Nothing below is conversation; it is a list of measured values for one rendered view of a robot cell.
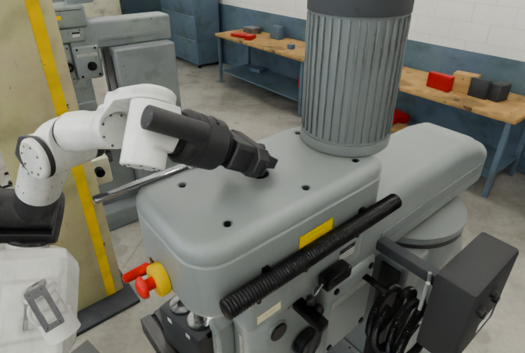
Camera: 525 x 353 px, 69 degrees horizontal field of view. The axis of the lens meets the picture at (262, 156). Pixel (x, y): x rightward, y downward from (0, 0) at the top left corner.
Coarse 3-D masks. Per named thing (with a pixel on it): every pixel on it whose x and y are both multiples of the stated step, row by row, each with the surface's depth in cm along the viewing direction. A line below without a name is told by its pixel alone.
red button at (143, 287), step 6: (138, 276) 67; (150, 276) 67; (138, 282) 65; (144, 282) 65; (150, 282) 66; (138, 288) 65; (144, 288) 65; (150, 288) 66; (138, 294) 67; (144, 294) 65
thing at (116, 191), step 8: (168, 168) 75; (176, 168) 75; (184, 168) 75; (152, 176) 72; (160, 176) 72; (128, 184) 70; (136, 184) 70; (144, 184) 70; (104, 192) 68; (112, 192) 68; (120, 192) 68; (96, 200) 66; (104, 200) 66
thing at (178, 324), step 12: (168, 312) 140; (180, 312) 138; (168, 324) 142; (180, 324) 135; (192, 324) 134; (204, 324) 134; (168, 336) 147; (180, 336) 138; (192, 336) 132; (204, 336) 131; (180, 348) 143; (192, 348) 136; (204, 348) 133
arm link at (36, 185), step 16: (16, 144) 71; (32, 144) 66; (32, 160) 68; (48, 160) 67; (32, 176) 75; (48, 176) 69; (64, 176) 79; (16, 192) 81; (32, 192) 78; (48, 192) 80
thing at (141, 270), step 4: (144, 264) 78; (148, 264) 78; (136, 268) 77; (140, 268) 77; (144, 268) 77; (128, 272) 76; (132, 272) 76; (136, 272) 76; (140, 272) 77; (144, 272) 77; (124, 276) 75; (128, 276) 76; (132, 276) 76; (136, 276) 76; (124, 280) 75; (128, 280) 75; (132, 280) 76
